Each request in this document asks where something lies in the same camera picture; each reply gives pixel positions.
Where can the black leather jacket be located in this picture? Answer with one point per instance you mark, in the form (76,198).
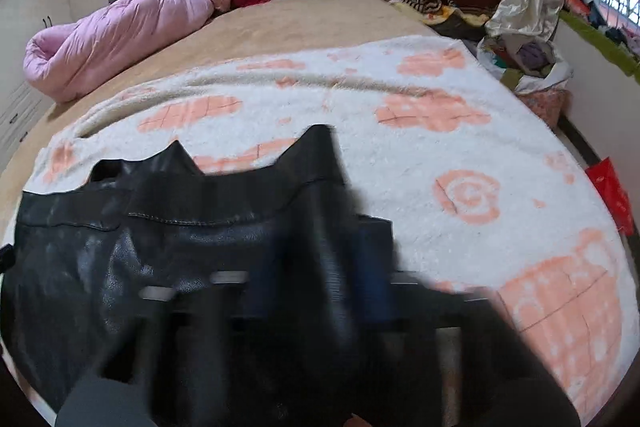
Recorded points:
(175,247)

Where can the white wardrobe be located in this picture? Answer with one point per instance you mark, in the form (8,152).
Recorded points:
(25,42)

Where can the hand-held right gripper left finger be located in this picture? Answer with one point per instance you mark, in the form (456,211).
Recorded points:
(200,317)

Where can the pink quilt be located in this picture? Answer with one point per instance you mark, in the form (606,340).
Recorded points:
(120,37)

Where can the white pink patterned blanket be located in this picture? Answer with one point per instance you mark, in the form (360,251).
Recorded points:
(410,142)

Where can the clutter on window sill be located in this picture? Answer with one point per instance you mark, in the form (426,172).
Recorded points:
(605,17)

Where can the tan bed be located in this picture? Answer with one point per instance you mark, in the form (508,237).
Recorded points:
(280,27)

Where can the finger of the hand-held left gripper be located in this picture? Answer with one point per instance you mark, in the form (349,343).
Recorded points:
(4,259)

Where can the white bag of clothes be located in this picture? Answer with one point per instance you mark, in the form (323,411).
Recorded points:
(525,62)

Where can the green sill cloth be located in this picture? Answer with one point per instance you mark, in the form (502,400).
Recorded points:
(600,39)

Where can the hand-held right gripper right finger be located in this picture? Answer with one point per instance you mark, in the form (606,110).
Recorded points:
(450,347)

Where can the red plastic bag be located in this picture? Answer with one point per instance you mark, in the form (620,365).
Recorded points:
(611,192)

